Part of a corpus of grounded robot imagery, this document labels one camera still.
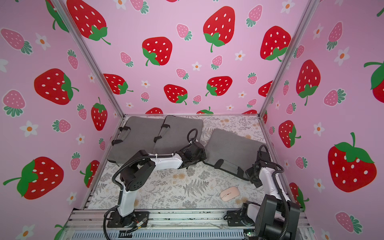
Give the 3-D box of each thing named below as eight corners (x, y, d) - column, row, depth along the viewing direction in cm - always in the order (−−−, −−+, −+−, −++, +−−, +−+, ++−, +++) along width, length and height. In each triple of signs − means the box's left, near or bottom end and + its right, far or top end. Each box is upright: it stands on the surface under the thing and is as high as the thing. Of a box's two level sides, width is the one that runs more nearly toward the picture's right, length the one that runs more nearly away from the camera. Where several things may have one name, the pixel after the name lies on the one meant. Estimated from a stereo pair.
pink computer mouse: (223, 203, 81) (224, 202, 79) (218, 193, 84) (219, 192, 82) (240, 194, 84) (241, 193, 82) (235, 186, 87) (236, 184, 85)
